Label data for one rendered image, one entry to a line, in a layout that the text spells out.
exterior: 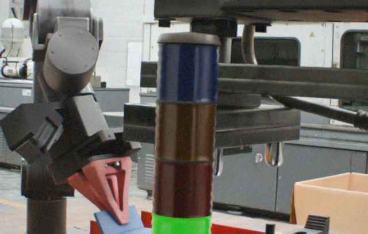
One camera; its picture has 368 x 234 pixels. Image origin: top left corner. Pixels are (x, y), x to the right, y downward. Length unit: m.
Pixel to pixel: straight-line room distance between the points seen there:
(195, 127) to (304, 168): 5.42
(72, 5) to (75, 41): 0.12
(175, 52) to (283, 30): 5.55
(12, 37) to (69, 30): 8.00
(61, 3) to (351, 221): 2.29
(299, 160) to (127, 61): 4.33
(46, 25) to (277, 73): 0.34
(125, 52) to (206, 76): 9.32
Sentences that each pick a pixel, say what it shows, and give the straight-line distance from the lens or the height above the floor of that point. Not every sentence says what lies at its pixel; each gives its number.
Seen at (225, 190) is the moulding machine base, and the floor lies 0.20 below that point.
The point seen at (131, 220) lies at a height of 1.00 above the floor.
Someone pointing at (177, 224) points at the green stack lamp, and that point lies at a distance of 0.45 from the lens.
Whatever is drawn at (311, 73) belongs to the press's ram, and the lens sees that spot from 0.65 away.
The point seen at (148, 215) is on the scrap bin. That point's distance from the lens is 1.14.
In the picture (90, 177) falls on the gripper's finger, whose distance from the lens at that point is 0.84.
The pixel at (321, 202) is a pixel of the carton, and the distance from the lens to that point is 3.13.
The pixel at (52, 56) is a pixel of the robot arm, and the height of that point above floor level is 1.19.
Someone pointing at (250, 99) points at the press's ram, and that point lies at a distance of 0.76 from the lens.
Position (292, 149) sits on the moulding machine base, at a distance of 5.90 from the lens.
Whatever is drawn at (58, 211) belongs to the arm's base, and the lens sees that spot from 1.13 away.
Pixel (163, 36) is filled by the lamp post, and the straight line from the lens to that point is 0.45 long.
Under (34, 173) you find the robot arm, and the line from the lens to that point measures 1.09.
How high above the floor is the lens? 1.17
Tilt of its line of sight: 3 degrees down
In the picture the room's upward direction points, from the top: 2 degrees clockwise
